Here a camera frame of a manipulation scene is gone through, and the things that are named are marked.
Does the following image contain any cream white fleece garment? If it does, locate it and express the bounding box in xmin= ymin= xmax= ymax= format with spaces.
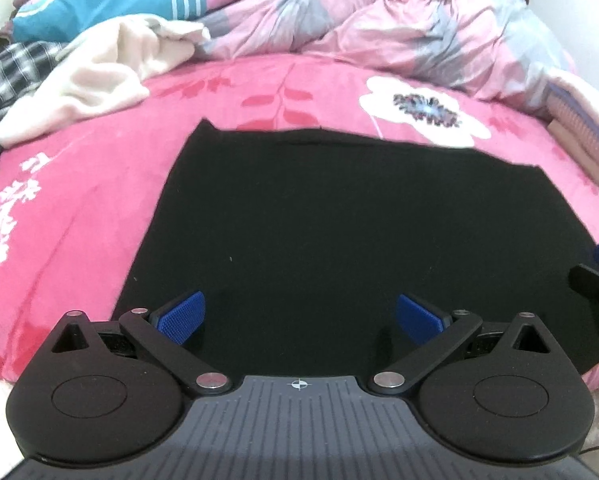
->
xmin=0 ymin=14 xmax=211 ymax=150

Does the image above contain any pink grey floral duvet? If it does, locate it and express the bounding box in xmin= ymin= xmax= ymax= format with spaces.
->
xmin=199 ymin=0 xmax=575 ymax=116

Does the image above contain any black white plaid garment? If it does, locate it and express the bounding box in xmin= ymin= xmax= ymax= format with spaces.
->
xmin=0 ymin=41 xmax=65 ymax=121

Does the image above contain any folded beige garment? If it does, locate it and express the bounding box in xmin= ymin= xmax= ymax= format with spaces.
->
xmin=547 ymin=120 xmax=599 ymax=188

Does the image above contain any pink floral bed blanket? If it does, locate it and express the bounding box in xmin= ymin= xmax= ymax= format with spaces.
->
xmin=0 ymin=54 xmax=599 ymax=382

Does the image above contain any folded pink checked garment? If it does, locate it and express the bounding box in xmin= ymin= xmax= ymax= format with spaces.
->
xmin=547 ymin=75 xmax=599 ymax=168

